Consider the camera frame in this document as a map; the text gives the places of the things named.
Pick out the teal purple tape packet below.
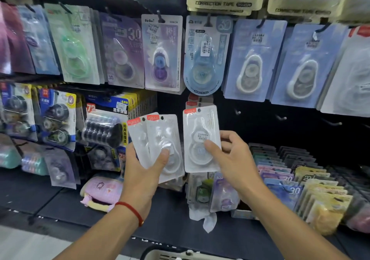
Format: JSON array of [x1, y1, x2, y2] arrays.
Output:
[[20, 143, 50, 177]]

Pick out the clear lilac tape packet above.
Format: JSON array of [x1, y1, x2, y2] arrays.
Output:
[[209, 173, 241, 213]]

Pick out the hanging red-label white packets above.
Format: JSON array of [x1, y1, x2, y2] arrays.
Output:
[[186, 93, 215, 111]]

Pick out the dark pink correction tape packet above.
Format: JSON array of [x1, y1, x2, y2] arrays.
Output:
[[0, 2, 36, 75]]

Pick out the clear green tape packet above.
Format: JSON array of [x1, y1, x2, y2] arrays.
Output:
[[187, 173, 215, 206]]

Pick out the row of grey packets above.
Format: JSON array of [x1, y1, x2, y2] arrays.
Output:
[[248, 143, 281, 166]]

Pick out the rounded blue correction tape packet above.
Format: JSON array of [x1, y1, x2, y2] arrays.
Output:
[[183, 15, 233, 97]]

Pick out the blue yellow black tape packet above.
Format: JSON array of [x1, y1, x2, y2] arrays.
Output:
[[37, 88, 77, 152], [0, 82, 39, 142]]

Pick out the light blue packet white dispenser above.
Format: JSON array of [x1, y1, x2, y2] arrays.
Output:
[[223, 19, 288, 103], [271, 23, 348, 109]]

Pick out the row of blue purple packets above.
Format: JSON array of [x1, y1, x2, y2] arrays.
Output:
[[257, 164, 304, 211]]

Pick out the person's right hand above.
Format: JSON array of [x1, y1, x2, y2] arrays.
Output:
[[204, 130, 267, 205]]

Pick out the white lavender correction tape packet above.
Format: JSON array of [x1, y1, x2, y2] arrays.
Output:
[[141, 14, 184, 93]]

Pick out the pale blue correction tape packet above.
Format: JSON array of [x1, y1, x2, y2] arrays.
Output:
[[17, 5, 61, 75]]

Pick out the pink plush pencil case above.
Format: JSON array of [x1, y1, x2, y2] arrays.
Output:
[[80, 176, 124, 213]]

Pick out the white hanging tape packet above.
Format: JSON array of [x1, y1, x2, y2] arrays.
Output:
[[316, 25, 370, 118]]

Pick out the red string bracelet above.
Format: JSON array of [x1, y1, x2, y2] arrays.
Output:
[[115, 201, 144, 227]]

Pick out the row of yellow-edged packets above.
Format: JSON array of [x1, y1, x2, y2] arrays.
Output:
[[127, 89, 158, 120]]

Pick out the person's left forearm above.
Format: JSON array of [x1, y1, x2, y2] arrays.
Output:
[[53, 204, 145, 260]]

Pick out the row of yellow packets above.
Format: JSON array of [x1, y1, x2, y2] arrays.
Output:
[[294, 166, 354, 237]]

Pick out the green correction tape packet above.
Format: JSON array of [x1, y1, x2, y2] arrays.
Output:
[[44, 3, 101, 85]]

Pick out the person's left hand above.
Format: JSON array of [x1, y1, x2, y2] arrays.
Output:
[[119, 143, 171, 221]]

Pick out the crumpled white plastic wrapper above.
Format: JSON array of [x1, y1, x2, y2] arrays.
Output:
[[189, 204, 218, 234]]

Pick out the multipack of black tape rolls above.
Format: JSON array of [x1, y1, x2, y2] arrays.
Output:
[[82, 95, 130, 172]]

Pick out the row of dark packets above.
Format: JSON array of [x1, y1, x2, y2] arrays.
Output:
[[278, 145, 320, 169]]

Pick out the clear purple tape packet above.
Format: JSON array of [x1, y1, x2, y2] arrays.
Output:
[[43, 148, 78, 190]]

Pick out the purple correction tape packet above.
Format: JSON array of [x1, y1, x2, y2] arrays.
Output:
[[99, 12, 145, 89]]

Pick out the person's right forearm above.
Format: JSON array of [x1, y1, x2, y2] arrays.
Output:
[[245, 188, 351, 260]]

